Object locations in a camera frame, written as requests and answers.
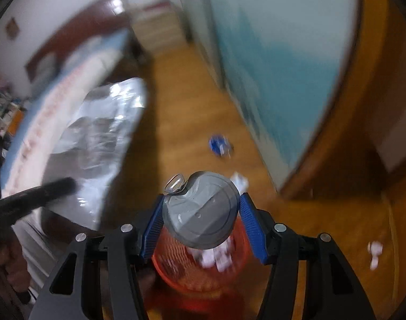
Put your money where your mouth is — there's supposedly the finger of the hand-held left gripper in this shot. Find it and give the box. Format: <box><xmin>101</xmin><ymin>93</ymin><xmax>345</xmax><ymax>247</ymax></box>
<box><xmin>0</xmin><ymin>177</ymin><xmax>78</xmax><ymax>241</ymax></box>

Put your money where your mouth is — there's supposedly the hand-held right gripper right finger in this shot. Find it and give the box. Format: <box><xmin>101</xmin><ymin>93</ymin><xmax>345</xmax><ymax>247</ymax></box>
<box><xmin>239</xmin><ymin>191</ymin><xmax>377</xmax><ymax>320</ymax></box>

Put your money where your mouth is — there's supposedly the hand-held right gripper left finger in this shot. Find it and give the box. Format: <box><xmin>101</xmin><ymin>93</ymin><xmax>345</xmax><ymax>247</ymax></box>
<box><xmin>30</xmin><ymin>195</ymin><xmax>166</xmax><ymax>320</ymax></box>

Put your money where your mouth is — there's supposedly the orange plastic basket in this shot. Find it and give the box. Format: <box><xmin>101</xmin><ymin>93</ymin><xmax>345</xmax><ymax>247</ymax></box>
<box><xmin>151</xmin><ymin>213</ymin><xmax>252</xmax><ymax>294</ymax></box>

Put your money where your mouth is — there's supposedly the grey metal can lid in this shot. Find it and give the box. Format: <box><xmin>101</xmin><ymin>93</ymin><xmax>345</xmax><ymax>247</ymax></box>
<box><xmin>162</xmin><ymin>171</ymin><xmax>241</xmax><ymax>250</ymax></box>

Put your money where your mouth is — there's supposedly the silver foil bag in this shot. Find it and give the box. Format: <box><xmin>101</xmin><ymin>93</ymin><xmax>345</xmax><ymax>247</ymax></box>
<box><xmin>45</xmin><ymin>77</ymin><xmax>149</xmax><ymax>233</ymax></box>

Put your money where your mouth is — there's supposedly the person's left hand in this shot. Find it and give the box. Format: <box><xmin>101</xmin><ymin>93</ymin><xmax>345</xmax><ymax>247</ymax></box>
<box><xmin>0</xmin><ymin>231</ymin><xmax>32</xmax><ymax>294</ymax></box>

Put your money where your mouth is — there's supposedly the crumpled white paper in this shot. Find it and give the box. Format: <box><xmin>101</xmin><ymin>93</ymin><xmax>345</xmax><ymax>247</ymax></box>
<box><xmin>199</xmin><ymin>236</ymin><xmax>237</xmax><ymax>269</ymax></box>
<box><xmin>230</xmin><ymin>171</ymin><xmax>250</xmax><ymax>191</ymax></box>
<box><xmin>367</xmin><ymin>240</ymin><xmax>384</xmax><ymax>270</ymax></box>

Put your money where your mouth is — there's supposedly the crumpled blue wrapper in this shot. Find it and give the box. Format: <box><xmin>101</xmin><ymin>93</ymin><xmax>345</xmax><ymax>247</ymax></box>
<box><xmin>208</xmin><ymin>135</ymin><xmax>235</xmax><ymax>157</ymax></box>

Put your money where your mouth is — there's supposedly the white bookshelf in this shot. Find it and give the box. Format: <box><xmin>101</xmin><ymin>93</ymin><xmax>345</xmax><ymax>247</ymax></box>
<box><xmin>0</xmin><ymin>63</ymin><xmax>27</xmax><ymax>138</ymax></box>

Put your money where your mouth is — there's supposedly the dark wooden headboard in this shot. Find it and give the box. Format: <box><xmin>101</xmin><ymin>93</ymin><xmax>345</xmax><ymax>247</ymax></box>
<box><xmin>25</xmin><ymin>0</ymin><xmax>131</xmax><ymax>81</ymax></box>

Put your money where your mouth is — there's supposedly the floral glass wardrobe door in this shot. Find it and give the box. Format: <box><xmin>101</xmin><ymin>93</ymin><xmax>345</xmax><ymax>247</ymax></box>
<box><xmin>171</xmin><ymin>0</ymin><xmax>363</xmax><ymax>201</ymax></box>

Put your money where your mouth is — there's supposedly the pale wooden nightstand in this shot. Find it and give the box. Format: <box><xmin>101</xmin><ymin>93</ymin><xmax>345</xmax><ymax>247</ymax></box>
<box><xmin>135</xmin><ymin>2</ymin><xmax>187</xmax><ymax>53</ymax></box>

